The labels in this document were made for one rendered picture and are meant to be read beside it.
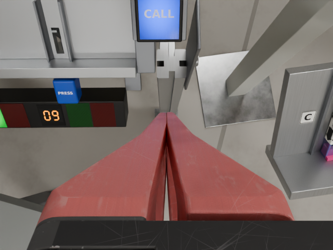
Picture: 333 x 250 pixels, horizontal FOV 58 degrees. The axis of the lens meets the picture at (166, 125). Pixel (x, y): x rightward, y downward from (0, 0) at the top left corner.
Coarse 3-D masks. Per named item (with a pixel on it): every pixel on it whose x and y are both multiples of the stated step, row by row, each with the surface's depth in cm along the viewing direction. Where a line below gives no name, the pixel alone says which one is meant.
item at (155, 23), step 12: (144, 0) 24; (156, 0) 24; (168, 0) 24; (144, 12) 25; (156, 12) 25; (168, 12) 25; (144, 24) 26; (156, 24) 26; (168, 24) 26; (144, 36) 26; (156, 36) 26; (168, 36) 26
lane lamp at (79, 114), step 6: (66, 108) 37; (72, 108) 37; (78, 108) 37; (84, 108) 37; (72, 114) 37; (78, 114) 38; (84, 114) 38; (90, 114) 38; (72, 120) 38; (78, 120) 38; (84, 120) 38; (90, 120) 38; (72, 126) 39; (78, 126) 39; (84, 126) 39; (90, 126) 39
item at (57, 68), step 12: (60, 48) 34; (0, 60) 32; (12, 60) 32; (24, 60) 32; (36, 60) 32; (60, 60) 32; (84, 60) 32; (96, 60) 32; (108, 60) 32; (120, 60) 32; (132, 60) 32; (0, 72) 31; (12, 72) 31; (24, 72) 31; (36, 72) 31; (48, 72) 31; (60, 72) 31; (72, 72) 31; (84, 72) 31; (96, 72) 31; (108, 72) 31; (120, 72) 31; (132, 72) 31
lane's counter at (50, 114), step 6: (42, 108) 37; (48, 108) 37; (54, 108) 37; (60, 108) 37; (42, 114) 37; (48, 114) 37; (54, 114) 37; (60, 114) 37; (42, 120) 38; (48, 120) 38; (54, 120) 38; (60, 120) 38
